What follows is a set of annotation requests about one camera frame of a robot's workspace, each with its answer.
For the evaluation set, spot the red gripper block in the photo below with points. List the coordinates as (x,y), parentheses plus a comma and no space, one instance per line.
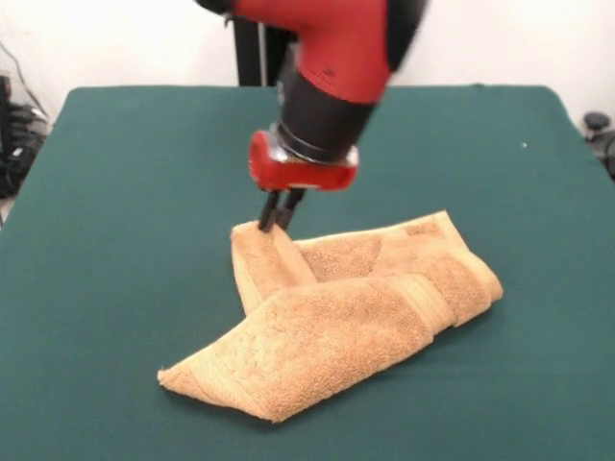
(298,175)

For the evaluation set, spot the tan terry towel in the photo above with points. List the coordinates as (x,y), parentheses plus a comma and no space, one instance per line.
(336,326)

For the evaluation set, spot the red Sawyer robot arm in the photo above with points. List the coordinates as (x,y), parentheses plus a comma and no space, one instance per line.
(336,72)

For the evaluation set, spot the dark green table cloth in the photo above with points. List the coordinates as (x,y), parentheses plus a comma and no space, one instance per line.
(120,240)

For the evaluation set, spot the black equipment pile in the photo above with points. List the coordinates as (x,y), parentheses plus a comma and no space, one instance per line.
(19,139)

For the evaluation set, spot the grey wheeled stand base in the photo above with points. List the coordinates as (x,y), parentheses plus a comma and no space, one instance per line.
(597,122)

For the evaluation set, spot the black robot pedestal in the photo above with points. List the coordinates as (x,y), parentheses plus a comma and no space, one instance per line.
(250,53)

